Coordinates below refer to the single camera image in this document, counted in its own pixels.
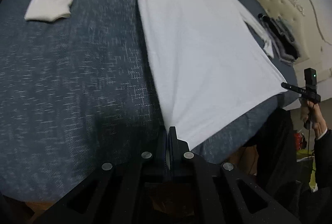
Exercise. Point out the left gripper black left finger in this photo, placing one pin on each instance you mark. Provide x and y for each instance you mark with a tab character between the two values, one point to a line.
122	193

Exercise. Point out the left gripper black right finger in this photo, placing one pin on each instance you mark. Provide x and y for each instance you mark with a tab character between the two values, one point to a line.
202	192

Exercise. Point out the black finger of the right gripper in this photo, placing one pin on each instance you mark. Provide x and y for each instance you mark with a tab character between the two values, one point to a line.
289	87

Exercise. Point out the white long-sleeve shirt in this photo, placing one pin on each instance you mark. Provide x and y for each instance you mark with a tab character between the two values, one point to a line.
210	60

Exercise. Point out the grey and black folded clothes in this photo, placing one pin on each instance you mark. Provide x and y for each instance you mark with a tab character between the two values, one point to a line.
282	38

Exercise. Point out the person's right hand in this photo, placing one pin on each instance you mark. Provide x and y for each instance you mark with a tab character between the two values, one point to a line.
312	112

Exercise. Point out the cream tufted headboard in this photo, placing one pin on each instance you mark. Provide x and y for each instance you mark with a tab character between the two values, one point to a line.
310	24

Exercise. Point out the dark blue bed sheet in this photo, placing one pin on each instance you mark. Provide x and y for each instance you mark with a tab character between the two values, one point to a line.
75	94

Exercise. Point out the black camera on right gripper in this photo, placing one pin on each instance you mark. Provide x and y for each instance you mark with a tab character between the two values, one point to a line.
310	77

